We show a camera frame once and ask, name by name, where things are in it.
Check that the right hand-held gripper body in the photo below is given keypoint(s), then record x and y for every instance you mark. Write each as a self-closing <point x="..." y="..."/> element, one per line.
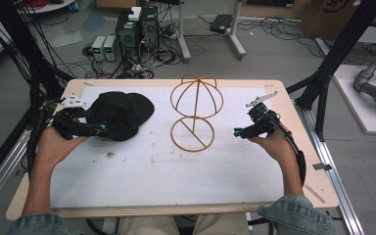
<point x="261" y="121"/>

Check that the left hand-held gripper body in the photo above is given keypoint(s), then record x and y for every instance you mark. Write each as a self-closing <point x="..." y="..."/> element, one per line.
<point x="68" y="125"/>

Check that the black baseball cap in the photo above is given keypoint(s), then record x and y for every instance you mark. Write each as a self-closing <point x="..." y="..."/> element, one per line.
<point x="120" y="114"/>

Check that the person's left hand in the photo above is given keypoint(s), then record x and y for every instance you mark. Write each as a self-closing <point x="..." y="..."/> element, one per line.
<point x="54" y="148"/>

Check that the person's right hand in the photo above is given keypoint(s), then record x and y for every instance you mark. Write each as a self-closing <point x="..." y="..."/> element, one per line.
<point x="275" y="145"/>

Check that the grey bench power supply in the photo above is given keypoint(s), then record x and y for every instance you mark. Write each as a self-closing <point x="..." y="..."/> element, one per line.
<point x="111" y="48"/>
<point x="98" y="48"/>

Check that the white table mat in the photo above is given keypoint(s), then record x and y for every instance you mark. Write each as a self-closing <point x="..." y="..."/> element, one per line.
<point x="163" y="176"/>

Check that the strip of beige tape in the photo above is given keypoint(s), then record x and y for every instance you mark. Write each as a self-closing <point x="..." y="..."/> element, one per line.
<point x="314" y="193"/>

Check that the black computer tower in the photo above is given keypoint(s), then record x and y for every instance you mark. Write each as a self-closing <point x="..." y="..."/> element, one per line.
<point x="129" y="39"/>
<point x="150" y="27"/>

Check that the white metal stand leg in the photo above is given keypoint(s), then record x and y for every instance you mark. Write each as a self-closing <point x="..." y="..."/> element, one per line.
<point x="236" y="32"/>
<point x="183" y="32"/>

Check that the white platform board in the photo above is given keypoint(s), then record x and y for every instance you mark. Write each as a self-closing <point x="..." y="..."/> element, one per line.
<point x="355" y="107"/>

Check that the person's right denim sleeve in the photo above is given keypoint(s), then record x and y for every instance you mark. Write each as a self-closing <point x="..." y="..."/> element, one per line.
<point x="298" y="215"/>

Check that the person's denim sleeve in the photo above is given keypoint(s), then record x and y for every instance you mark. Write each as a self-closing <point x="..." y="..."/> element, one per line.
<point x="42" y="225"/>
<point x="298" y="215"/>

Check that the person's left denim sleeve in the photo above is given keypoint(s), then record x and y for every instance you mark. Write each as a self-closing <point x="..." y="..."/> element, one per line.
<point x="42" y="225"/>

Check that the flat black box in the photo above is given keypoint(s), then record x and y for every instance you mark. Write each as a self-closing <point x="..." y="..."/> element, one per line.
<point x="221" y="23"/>

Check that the person's beige trousers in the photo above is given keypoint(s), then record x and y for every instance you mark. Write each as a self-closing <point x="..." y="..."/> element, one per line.
<point x="182" y="225"/>

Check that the white box on tower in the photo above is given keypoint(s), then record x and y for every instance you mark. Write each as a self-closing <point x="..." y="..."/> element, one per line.
<point x="135" y="13"/>

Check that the blue tape roll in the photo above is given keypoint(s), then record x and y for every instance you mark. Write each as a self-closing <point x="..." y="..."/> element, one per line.
<point x="73" y="6"/>

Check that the white round table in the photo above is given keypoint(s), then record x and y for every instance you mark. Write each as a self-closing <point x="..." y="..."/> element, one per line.
<point x="49" y="6"/>

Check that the large cardboard box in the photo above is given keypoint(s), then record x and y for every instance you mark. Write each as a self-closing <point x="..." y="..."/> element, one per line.
<point x="336" y="18"/>

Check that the grey metal bracket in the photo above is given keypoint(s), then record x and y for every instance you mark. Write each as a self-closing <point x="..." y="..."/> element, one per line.
<point x="322" y="166"/>

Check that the aluminium rail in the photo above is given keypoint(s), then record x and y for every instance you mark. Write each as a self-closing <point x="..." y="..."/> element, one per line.
<point x="333" y="176"/>
<point x="0" y="176"/>

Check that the black metal frame post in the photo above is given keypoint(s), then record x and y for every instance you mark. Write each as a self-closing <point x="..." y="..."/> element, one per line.
<point x="23" y="49"/>
<point x="339" y="49"/>

